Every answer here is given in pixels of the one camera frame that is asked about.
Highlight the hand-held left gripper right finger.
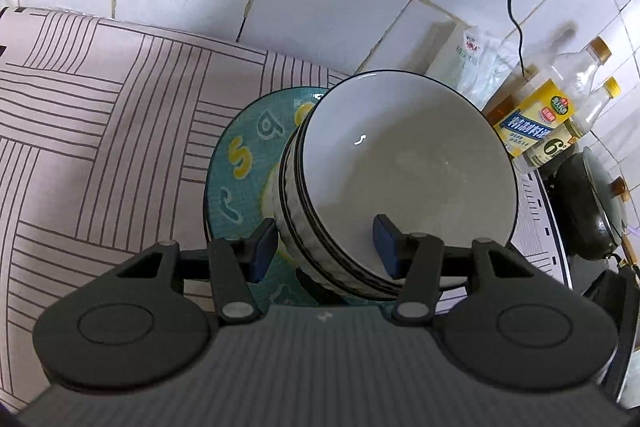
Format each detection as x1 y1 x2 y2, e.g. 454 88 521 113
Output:
372 214 557 324

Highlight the white black-rimmed bowl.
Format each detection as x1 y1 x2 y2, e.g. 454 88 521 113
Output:
298 71 519 294
267 167 401 304
278 127 416 300

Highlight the yellow-label cooking wine bottle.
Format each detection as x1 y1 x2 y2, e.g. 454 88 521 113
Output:
484 36 613 160

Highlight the line-patterned counter mat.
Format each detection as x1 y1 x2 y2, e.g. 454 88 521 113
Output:
0 6 353 414

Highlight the glass wok lid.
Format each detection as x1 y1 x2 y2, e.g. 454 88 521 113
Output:
581 147 630 250

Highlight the black wok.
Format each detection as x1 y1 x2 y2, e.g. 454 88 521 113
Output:
544 147 640 272

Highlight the white plastic packet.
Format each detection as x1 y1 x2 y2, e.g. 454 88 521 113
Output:
425 23 523 104

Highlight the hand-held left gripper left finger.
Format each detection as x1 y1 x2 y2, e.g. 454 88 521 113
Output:
97 218 279 325

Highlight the clear vinegar bottle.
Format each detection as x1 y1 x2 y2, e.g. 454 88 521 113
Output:
512 77 623 175

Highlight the blue egg-print plate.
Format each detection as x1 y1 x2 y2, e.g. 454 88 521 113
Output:
202 87 401 308

